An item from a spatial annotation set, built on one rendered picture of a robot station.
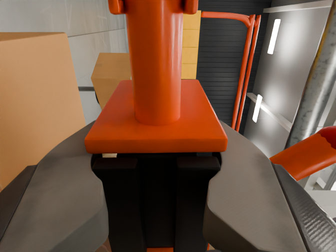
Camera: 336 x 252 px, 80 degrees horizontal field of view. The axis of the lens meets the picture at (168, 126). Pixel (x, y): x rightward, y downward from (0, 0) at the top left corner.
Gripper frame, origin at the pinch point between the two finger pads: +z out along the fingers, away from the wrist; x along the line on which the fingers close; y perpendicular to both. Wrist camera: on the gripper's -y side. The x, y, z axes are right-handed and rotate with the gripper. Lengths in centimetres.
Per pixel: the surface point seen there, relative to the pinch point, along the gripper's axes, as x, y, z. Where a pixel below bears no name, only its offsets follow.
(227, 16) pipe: 220, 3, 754
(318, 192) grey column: 130, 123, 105
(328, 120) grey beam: 186, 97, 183
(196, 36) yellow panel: 117, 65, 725
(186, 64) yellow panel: 89, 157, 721
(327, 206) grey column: 128, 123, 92
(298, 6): 468, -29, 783
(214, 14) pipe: 174, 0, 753
